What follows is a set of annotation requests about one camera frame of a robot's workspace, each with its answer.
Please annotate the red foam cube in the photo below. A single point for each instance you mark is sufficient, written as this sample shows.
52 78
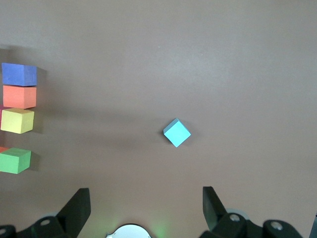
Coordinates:
0 114

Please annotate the yellow foam cube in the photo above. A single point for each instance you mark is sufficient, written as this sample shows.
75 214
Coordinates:
16 121

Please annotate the light blue foam cube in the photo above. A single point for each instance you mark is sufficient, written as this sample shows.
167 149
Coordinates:
177 134

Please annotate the purple foam cube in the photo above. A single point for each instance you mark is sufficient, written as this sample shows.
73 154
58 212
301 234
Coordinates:
17 74

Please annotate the orange foam cube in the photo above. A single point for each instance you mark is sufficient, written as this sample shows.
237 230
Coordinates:
3 149
18 96

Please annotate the green foam cube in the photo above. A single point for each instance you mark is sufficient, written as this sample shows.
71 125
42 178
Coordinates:
12 161

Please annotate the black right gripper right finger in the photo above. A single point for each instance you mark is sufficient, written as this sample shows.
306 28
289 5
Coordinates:
213 210

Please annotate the brown table cover sheet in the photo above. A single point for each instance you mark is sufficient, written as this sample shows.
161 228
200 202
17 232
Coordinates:
173 62

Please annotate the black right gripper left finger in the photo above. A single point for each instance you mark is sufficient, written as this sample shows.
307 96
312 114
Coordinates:
76 210

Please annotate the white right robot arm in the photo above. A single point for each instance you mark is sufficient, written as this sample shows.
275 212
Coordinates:
130 232

